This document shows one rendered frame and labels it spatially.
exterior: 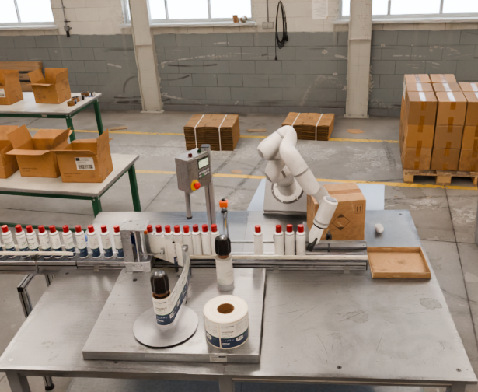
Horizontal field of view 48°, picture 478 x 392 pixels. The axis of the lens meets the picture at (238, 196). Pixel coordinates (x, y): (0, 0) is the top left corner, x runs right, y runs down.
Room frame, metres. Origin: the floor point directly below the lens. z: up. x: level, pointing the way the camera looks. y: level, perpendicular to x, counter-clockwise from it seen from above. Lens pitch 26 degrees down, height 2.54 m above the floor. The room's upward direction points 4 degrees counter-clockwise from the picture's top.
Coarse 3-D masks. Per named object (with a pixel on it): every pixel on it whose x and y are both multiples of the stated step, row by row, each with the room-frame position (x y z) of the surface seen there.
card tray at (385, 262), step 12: (372, 252) 2.63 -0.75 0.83; (384, 252) 2.62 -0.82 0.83; (396, 252) 2.61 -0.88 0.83; (408, 252) 2.61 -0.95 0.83; (420, 252) 2.58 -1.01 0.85; (372, 264) 2.50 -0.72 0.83; (384, 264) 2.50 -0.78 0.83; (396, 264) 2.49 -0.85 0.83; (408, 264) 2.48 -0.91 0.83; (420, 264) 2.47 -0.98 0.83; (372, 276) 2.38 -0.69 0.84; (384, 276) 2.37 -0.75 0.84; (396, 276) 2.37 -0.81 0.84; (408, 276) 2.36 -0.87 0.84; (420, 276) 2.35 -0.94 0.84
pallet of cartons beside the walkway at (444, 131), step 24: (408, 96) 5.45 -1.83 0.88; (432, 96) 5.38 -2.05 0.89; (456, 96) 5.33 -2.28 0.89; (408, 120) 5.27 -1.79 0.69; (432, 120) 5.22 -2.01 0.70; (456, 120) 5.16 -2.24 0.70; (408, 144) 5.27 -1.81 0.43; (432, 144) 5.21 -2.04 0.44; (456, 144) 5.16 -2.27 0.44; (408, 168) 5.26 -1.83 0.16; (432, 168) 5.20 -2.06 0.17; (456, 168) 5.14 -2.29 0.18
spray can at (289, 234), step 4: (288, 224) 2.57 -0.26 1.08; (288, 228) 2.54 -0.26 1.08; (288, 232) 2.55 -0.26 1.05; (292, 232) 2.55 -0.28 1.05; (288, 236) 2.54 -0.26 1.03; (292, 236) 2.54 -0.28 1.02; (288, 240) 2.54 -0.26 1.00; (292, 240) 2.54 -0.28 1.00; (288, 244) 2.54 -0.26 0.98; (292, 244) 2.54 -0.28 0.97; (288, 248) 2.54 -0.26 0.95; (292, 248) 2.54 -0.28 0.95; (288, 252) 2.54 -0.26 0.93; (292, 252) 2.54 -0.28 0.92
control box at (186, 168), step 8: (192, 152) 2.73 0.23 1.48; (208, 152) 2.73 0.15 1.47; (176, 160) 2.66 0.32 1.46; (184, 160) 2.63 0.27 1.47; (192, 160) 2.64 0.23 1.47; (176, 168) 2.67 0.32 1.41; (184, 168) 2.63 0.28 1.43; (192, 168) 2.63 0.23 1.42; (176, 176) 2.67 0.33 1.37; (184, 176) 2.63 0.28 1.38; (192, 176) 2.63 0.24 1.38; (208, 176) 2.72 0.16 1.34; (184, 184) 2.64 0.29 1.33; (192, 184) 2.62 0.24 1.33
